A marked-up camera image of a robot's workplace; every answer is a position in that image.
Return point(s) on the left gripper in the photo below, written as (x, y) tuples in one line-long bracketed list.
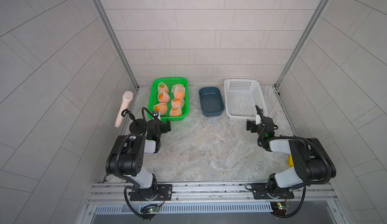
[(163, 126)]

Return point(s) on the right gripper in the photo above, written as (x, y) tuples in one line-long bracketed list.
[(252, 126)]

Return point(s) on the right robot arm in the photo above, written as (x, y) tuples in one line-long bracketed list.
[(311, 163)]

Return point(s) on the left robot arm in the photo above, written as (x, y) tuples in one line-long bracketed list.
[(126, 158)]

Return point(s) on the green plastic basket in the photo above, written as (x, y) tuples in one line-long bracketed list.
[(154, 94)]

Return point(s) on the yellow plastic block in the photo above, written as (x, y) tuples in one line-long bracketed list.
[(290, 161)]

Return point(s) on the white plastic basket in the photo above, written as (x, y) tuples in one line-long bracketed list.
[(241, 98)]

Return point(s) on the beige microphone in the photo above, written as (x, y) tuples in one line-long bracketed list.
[(126, 100)]

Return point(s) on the dark blue plastic tub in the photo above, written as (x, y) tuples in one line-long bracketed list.
[(211, 100)]

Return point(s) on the right green circuit board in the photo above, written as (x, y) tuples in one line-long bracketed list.
[(280, 208)]

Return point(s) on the green circuit board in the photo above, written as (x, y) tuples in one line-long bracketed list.
[(280, 208), (150, 209)]

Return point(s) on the left green circuit board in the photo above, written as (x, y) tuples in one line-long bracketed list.
[(150, 209)]

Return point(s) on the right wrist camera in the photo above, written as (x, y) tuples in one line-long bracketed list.
[(258, 120)]

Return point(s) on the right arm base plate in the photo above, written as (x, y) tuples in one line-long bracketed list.
[(270, 191)]

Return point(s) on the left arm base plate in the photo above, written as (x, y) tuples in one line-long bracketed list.
[(158, 192)]

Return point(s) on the aluminium rail frame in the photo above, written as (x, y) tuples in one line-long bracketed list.
[(208, 198)]

